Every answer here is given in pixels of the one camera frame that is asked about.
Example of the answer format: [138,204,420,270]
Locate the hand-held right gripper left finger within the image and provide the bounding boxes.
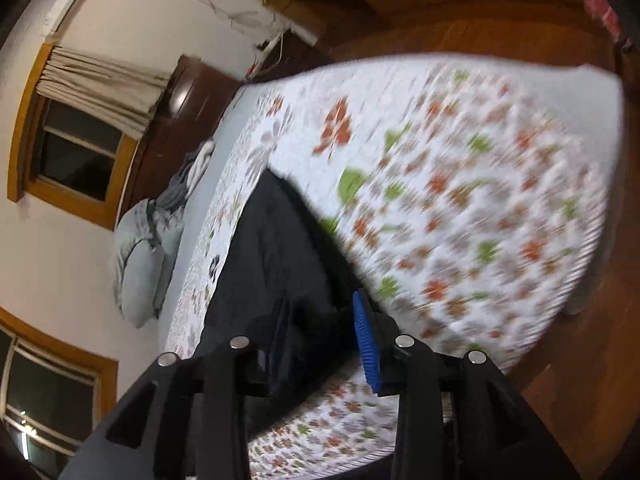
[60,300,297,480]

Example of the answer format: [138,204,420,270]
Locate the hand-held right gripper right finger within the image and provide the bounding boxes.
[351,289,582,480]

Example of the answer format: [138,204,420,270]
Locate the black pants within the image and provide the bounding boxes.
[202,167,383,401]

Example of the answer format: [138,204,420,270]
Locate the grey bed sheet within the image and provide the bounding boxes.
[157,92,258,326]

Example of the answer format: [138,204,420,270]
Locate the grey pillow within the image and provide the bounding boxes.
[112,199,186,329]

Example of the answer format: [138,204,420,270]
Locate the floral quilted bedspread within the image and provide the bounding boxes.
[165,52,626,480]

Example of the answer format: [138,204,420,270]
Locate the pile of grey white clothes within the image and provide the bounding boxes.
[159,139,217,212]

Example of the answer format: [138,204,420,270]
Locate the wooden framed window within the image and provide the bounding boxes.
[7,42,139,232]
[0,305,120,466]

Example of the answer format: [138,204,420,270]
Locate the dark wooden headboard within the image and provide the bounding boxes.
[127,55,242,211]

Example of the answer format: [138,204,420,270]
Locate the pleated beige curtain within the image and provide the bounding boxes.
[35,46,173,140]

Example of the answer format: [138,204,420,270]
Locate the red object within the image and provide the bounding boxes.
[581,0,625,43]

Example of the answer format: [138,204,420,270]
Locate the wall cables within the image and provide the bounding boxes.
[102,0,301,41]

